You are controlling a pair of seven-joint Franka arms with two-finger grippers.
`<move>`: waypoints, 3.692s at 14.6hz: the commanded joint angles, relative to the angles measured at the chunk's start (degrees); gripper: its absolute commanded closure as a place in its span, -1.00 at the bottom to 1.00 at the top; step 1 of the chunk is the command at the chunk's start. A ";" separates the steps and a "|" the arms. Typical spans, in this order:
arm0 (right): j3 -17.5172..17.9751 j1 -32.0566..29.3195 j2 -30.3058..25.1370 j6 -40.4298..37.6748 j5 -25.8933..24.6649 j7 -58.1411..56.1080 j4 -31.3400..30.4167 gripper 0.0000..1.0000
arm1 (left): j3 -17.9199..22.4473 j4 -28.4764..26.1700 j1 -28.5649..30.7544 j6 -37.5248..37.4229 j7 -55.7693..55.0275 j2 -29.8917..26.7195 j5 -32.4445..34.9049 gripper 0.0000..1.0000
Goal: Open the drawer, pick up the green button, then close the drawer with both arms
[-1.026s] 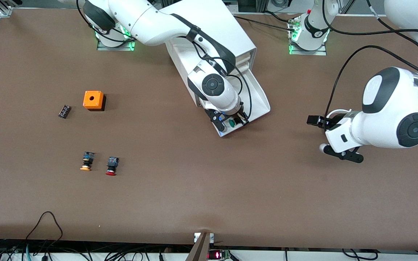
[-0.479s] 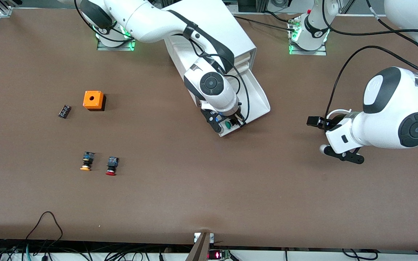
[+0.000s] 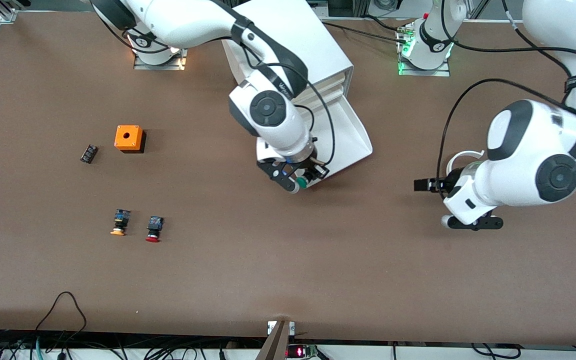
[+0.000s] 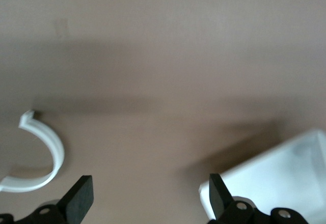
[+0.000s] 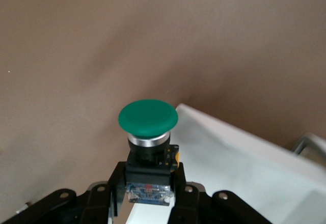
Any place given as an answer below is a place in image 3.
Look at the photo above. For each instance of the white curved plastic piece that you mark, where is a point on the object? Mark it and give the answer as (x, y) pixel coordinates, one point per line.
(470, 153)

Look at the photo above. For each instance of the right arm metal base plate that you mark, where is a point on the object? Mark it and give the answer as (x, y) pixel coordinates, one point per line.
(140, 66)

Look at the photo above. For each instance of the green push button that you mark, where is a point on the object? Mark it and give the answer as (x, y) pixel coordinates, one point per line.
(302, 184)

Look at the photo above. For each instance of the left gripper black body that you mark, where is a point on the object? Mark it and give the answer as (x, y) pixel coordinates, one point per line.
(442, 184)

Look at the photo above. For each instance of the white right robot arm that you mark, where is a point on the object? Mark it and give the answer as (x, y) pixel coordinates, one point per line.
(268, 110)

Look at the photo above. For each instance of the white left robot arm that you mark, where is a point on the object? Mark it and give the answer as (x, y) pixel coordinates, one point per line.
(518, 160)

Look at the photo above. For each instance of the circuit board with red light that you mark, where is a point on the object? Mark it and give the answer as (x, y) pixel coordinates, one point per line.
(300, 352)

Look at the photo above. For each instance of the yellow push button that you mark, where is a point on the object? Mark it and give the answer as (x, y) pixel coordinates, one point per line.
(120, 220)

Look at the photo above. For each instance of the red push button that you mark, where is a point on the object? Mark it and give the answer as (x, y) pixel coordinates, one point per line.
(154, 227)

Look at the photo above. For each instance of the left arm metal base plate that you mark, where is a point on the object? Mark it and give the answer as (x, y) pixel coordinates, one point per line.
(443, 71)

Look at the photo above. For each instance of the orange button box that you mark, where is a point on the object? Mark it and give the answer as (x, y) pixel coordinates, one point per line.
(128, 137)

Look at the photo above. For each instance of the aluminium frame profile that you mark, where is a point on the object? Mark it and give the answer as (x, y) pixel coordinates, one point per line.
(3, 12)

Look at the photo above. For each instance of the small black terminal block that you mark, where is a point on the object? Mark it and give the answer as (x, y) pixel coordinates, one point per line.
(89, 154)

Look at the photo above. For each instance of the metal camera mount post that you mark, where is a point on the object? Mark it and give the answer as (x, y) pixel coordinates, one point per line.
(277, 342)

